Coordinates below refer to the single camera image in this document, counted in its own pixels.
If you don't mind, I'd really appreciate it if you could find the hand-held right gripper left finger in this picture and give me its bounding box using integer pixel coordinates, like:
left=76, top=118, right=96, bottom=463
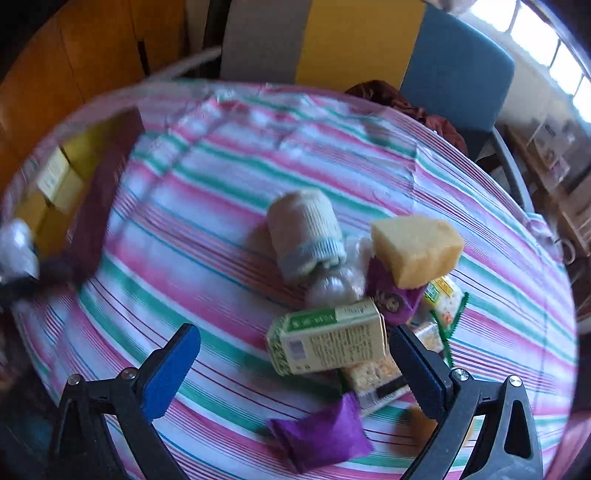
left=48, top=323, right=202, bottom=480

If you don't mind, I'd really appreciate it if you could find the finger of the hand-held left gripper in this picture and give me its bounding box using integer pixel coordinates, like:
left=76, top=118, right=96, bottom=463
left=39, top=257, right=83, bottom=291

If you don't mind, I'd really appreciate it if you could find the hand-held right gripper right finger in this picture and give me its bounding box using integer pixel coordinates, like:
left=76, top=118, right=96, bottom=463
left=392, top=323, right=544, bottom=480

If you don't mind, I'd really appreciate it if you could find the green and cream carton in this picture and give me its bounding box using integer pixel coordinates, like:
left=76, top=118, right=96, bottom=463
left=266, top=298, right=389, bottom=376

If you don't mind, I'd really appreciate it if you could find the dark red cardboard box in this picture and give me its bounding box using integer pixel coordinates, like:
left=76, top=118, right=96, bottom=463
left=9, top=105, right=145, bottom=283

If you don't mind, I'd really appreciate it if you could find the clear plastic bundle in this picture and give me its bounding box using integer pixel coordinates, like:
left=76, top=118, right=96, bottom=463
left=307, top=237, right=372, bottom=306

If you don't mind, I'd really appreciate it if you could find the large clear cracker packet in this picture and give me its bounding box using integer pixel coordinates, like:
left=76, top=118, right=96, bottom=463
left=339, top=319, right=452, bottom=418

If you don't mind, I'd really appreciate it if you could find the purple snack packet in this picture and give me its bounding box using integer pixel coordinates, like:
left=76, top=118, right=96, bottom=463
left=367, top=256, right=428, bottom=326

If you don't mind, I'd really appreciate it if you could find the green-edged cracker packet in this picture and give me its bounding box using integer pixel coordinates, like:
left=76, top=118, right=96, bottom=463
left=424, top=275, right=470, bottom=334

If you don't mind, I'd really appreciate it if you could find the yellow carton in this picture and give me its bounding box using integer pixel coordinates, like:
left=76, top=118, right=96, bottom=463
left=36, top=147, right=72, bottom=200
left=52, top=168, right=90, bottom=217

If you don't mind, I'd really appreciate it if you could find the purple cloth pouch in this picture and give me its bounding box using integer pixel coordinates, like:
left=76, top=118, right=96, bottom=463
left=267, top=394, right=374, bottom=474

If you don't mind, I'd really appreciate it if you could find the yellow sponge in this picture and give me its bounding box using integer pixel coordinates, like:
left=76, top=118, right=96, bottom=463
left=370, top=213, right=465, bottom=289

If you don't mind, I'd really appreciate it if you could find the striped tablecloth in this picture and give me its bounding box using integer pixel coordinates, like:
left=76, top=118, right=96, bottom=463
left=9, top=80, right=580, bottom=480

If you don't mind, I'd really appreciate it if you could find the rolled beige sock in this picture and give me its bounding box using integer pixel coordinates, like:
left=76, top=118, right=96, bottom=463
left=269, top=188, right=348, bottom=283

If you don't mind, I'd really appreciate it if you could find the wooden cabinet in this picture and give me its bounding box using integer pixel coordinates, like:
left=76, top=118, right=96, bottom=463
left=0, top=0, right=190, bottom=188

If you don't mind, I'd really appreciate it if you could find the grey metal armrest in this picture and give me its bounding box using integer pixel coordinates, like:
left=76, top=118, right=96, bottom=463
left=475, top=126, right=537, bottom=214

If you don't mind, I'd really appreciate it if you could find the white metal armrest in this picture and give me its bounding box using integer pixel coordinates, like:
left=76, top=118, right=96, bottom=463
left=136, top=46, right=223, bottom=90

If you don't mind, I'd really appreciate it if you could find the wooden desk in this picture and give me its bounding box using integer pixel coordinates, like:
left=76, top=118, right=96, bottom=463
left=501, top=108, right=591, bottom=280

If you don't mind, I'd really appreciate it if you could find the dark red cloth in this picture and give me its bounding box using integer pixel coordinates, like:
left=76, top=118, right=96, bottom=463
left=345, top=80, right=468, bottom=155

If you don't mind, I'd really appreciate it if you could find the blue backrest cushion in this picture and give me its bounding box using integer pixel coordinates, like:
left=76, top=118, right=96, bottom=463
left=398, top=4, right=516, bottom=160

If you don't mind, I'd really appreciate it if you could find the grey backrest cushion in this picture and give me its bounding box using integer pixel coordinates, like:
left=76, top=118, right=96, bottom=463
left=219, top=0, right=315, bottom=88

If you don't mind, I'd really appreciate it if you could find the yellow backrest cushion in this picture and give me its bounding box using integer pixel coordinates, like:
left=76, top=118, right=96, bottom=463
left=294, top=0, right=428, bottom=92

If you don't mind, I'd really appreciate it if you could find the window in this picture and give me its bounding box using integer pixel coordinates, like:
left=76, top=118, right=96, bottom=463
left=455, top=0, right=591, bottom=109

